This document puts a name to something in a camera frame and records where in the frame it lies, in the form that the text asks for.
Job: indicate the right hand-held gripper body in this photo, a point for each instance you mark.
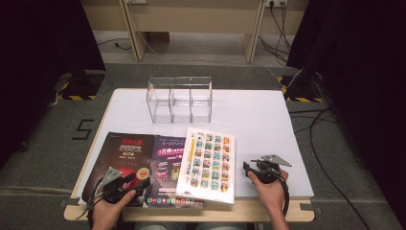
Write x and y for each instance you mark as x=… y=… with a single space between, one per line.
x=268 y=171

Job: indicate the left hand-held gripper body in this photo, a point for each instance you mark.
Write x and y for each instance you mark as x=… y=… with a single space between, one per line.
x=113 y=188

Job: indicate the dark brown magazine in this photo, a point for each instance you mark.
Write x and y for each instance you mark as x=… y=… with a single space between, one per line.
x=127 y=150

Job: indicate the blue-spined purple magazine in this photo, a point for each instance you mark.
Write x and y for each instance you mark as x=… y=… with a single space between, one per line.
x=166 y=159

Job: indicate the white picture-grid magazine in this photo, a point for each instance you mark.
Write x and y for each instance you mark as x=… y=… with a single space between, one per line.
x=207 y=159

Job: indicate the clear acrylic book rack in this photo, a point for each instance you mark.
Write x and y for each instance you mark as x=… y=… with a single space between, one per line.
x=178 y=99

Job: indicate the person's left hand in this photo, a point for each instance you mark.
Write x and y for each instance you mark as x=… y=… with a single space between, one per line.
x=110 y=211

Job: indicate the person's right hand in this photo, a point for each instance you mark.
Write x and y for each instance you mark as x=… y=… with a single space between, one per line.
x=271 y=195

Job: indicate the black yellow-striped stand base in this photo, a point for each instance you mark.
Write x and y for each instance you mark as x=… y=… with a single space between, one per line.
x=303 y=86
x=81 y=84

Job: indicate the black curtain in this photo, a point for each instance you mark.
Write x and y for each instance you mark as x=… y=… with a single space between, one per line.
x=357 y=64
x=38 y=64

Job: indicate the beige wooden desk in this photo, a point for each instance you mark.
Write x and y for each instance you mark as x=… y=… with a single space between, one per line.
x=191 y=19

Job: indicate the white power outlet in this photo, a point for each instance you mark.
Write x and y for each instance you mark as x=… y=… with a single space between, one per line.
x=276 y=2

